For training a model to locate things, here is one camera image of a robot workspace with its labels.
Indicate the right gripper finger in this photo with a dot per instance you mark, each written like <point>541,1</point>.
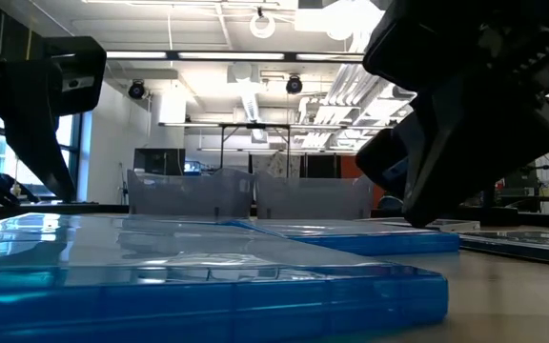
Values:
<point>379,157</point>
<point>470,152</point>

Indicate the black jewel case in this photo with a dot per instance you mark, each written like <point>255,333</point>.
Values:
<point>517,243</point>
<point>455,225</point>

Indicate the blue jewel case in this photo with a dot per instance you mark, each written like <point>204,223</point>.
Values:
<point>208,305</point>
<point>374,243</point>

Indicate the window with dark frames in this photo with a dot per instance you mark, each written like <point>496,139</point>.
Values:
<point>67,133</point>

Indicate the blue chair back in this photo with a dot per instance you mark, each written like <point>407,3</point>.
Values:
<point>391,204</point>

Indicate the black workstation equipment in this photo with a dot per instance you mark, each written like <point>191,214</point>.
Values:
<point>517,188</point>

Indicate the clear plastic bin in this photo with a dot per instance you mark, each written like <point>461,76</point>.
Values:
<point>184,195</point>
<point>312,195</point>

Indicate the black round ceiling fixture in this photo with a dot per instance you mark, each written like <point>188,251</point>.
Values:
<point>136,89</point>
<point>294,84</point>

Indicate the long ceiling light strip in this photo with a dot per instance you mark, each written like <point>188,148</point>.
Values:
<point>231,55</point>

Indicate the black aluminium table frame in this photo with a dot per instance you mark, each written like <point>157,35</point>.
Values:
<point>65,208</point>

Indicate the left wrist camera housing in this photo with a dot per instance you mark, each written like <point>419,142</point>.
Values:
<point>84,62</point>

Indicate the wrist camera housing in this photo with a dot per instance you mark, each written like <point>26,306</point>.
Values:
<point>84,62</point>
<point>412,43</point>

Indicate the right wrist camera housing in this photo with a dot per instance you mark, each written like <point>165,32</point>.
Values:
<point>412,43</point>

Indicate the black metal frame stand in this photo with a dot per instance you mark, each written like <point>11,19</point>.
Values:
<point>255,126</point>

